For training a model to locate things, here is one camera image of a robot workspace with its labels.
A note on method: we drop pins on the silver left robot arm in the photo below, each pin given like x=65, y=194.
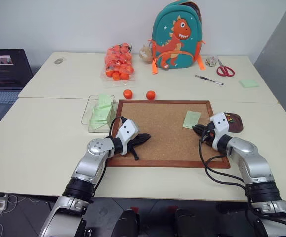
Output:
x=88, y=170

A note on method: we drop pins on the orange mandarin fruit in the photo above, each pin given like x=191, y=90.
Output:
x=150, y=95
x=128, y=94

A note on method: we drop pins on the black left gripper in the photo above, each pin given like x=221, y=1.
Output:
x=136, y=140

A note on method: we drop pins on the clear plastic box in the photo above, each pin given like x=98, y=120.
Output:
x=100, y=116

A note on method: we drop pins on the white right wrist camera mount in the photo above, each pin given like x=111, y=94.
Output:
x=221, y=123

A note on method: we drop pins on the black and clear pen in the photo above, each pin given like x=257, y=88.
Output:
x=208, y=80

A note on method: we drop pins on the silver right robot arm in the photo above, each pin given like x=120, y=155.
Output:
x=254, y=163

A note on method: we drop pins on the clear plastic fruit tray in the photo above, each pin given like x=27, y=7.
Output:
x=133, y=81

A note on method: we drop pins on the green sticky note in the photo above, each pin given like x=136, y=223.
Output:
x=97, y=124
x=102, y=114
x=105, y=100
x=191, y=119

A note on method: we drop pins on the dark rounded shape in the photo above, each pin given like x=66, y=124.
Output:
x=186, y=223
x=129, y=223

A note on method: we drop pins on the dark open laptop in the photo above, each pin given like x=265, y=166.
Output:
x=4, y=71

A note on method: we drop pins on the net bag of mandarins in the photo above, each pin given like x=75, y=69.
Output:
x=119, y=61

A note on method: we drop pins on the small clear oval disc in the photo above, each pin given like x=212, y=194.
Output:
x=59, y=61

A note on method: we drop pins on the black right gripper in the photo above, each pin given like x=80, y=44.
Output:
x=209, y=134

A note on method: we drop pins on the wood framed cork board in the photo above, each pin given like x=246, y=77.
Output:
x=167, y=138

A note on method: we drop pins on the teal dinosaur backpack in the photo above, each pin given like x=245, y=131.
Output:
x=175, y=37

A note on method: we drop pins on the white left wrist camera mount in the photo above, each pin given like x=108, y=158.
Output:
x=128, y=129

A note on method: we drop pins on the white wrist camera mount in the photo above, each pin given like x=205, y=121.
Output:
x=128, y=129
x=221, y=123

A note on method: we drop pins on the green sticky note pad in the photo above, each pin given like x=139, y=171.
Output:
x=249, y=83

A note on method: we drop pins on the yellow pushpin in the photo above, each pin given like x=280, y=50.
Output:
x=228, y=115

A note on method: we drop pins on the brown oval tray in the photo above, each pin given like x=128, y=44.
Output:
x=236, y=124

